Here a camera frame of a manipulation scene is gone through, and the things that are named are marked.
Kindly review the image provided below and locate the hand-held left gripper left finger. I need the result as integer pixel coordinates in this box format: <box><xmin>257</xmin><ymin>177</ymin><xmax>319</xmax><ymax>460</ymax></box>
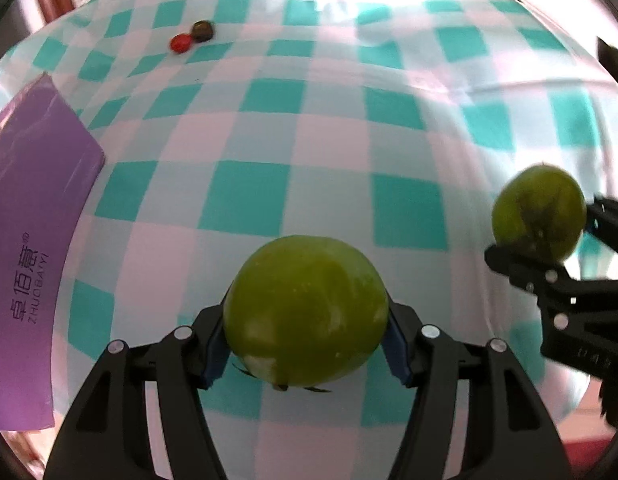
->
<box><xmin>43</xmin><ymin>302</ymin><xmax>235</xmax><ymax>480</ymax></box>

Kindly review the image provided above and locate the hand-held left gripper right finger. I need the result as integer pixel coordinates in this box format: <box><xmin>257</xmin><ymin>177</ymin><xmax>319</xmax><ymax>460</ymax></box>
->
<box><xmin>381</xmin><ymin>302</ymin><xmax>572</xmax><ymax>480</ymax></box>

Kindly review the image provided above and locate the teal white checkered tablecloth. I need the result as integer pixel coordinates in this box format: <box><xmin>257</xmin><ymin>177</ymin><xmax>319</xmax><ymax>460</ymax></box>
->
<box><xmin>0</xmin><ymin>0</ymin><xmax>618</xmax><ymax>480</ymax></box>

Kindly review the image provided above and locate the small green fruit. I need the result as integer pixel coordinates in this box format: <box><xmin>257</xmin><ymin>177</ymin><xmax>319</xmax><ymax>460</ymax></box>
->
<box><xmin>492</xmin><ymin>162</ymin><xmax>587</xmax><ymax>262</ymax></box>

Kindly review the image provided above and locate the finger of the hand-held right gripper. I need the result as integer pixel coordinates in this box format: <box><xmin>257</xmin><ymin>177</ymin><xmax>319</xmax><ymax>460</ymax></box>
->
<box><xmin>484</xmin><ymin>242</ymin><xmax>586</xmax><ymax>334</ymax></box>
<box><xmin>584</xmin><ymin>194</ymin><xmax>618</xmax><ymax>261</ymax></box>

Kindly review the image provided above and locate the large green apple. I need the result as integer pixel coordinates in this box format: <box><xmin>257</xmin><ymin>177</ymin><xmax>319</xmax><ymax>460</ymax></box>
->
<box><xmin>222</xmin><ymin>235</ymin><xmax>390</xmax><ymax>393</ymax></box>

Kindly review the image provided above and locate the purple plastic board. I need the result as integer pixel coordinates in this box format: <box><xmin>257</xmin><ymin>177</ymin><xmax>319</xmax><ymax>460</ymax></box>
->
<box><xmin>0</xmin><ymin>72</ymin><xmax>107</xmax><ymax>431</ymax></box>

